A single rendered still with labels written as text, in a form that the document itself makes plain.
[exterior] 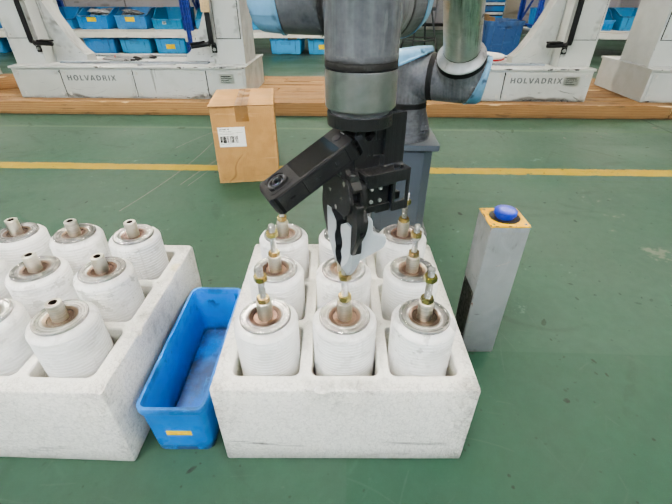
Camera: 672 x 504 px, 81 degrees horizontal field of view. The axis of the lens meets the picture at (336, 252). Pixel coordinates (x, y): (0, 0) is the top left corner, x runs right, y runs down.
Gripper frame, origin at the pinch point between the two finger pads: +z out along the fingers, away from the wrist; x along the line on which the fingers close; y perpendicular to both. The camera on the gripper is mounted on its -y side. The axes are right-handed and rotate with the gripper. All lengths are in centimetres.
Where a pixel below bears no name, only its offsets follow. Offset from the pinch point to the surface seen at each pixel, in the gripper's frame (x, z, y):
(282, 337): 0.8, 10.2, -9.0
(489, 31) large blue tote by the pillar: 315, 9, 344
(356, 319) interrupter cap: -1.5, 9.4, 1.7
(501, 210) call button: 3.8, 1.8, 34.0
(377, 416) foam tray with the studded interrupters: -9.2, 22.7, 1.4
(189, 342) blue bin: 26.4, 29.5, -21.2
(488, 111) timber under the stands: 138, 32, 173
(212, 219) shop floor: 86, 35, -4
